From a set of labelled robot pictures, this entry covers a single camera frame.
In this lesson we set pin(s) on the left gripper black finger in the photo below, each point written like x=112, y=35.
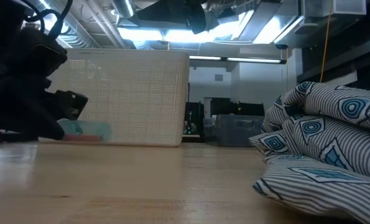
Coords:
x=23, y=115
x=71, y=105

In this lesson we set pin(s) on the teal pill bottle red label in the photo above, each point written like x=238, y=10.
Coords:
x=91, y=129

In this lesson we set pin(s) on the blue patterned cloth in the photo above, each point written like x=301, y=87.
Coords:
x=321, y=140

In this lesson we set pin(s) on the large white plastic bin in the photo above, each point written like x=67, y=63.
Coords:
x=141, y=99

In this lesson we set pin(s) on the small grey translucent bin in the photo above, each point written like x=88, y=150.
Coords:
x=234, y=130

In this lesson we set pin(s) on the long ceiling light fixture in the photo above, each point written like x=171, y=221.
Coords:
x=234, y=59

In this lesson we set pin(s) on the black computer tower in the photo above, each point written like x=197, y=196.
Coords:
x=194, y=118

